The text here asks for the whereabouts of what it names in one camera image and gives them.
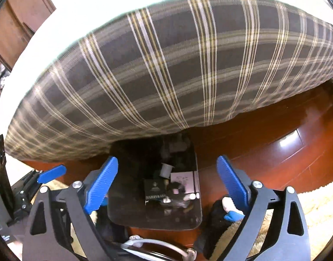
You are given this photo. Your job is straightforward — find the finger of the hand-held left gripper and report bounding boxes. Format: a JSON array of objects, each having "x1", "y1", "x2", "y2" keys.
[{"x1": 11, "y1": 164, "x2": 67, "y2": 197}]

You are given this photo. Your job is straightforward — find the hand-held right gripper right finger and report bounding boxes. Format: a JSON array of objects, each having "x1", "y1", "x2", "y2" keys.
[{"x1": 216, "y1": 155, "x2": 312, "y2": 261}]

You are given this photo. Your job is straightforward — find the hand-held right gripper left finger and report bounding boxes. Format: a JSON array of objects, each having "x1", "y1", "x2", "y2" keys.
[{"x1": 22, "y1": 156, "x2": 118, "y2": 261}]

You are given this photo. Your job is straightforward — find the black bin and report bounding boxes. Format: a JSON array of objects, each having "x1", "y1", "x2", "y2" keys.
[{"x1": 107, "y1": 133, "x2": 203, "y2": 230}]

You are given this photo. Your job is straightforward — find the black box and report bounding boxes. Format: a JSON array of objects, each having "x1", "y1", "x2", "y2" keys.
[{"x1": 143, "y1": 179, "x2": 168, "y2": 202}]

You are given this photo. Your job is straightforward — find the white spool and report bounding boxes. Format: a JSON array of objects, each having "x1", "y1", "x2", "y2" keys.
[{"x1": 160, "y1": 163, "x2": 175, "y2": 179}]

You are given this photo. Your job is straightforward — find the black plush slipper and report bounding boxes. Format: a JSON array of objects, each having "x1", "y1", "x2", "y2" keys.
[{"x1": 195, "y1": 199, "x2": 247, "y2": 259}]

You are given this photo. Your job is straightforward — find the pale patterned card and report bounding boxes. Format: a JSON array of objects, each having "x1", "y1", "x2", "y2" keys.
[{"x1": 170, "y1": 172, "x2": 196, "y2": 193}]

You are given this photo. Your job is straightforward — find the black round lid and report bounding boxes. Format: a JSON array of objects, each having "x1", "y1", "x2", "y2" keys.
[{"x1": 166, "y1": 182, "x2": 187, "y2": 197}]

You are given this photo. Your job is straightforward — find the cream fluffy rug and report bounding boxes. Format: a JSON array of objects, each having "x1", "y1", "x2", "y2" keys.
[{"x1": 9, "y1": 178, "x2": 333, "y2": 261}]

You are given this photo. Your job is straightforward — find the plaid bed sheet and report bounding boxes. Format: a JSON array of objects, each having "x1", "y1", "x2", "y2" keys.
[{"x1": 5, "y1": 0, "x2": 333, "y2": 161}]

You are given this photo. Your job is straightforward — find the dark wooden wardrobe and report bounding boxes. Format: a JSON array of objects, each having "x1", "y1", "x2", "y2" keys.
[{"x1": 0, "y1": 0, "x2": 57, "y2": 71}]

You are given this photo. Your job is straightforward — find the white cable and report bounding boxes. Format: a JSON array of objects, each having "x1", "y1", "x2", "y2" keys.
[{"x1": 120, "y1": 235, "x2": 197, "y2": 260}]

